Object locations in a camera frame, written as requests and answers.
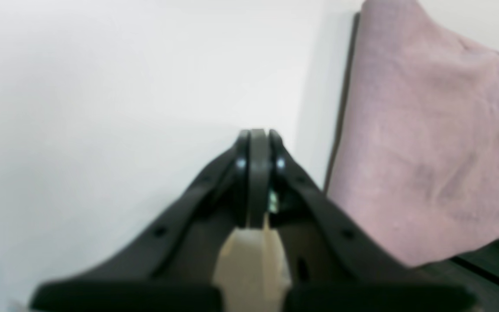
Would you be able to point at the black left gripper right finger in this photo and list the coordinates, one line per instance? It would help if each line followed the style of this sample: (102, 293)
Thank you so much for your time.
(333, 264)

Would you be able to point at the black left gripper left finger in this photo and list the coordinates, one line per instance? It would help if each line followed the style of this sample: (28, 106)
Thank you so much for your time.
(169, 266)

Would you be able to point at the mauve t-shirt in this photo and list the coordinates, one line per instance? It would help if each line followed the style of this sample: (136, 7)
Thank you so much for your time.
(417, 166)

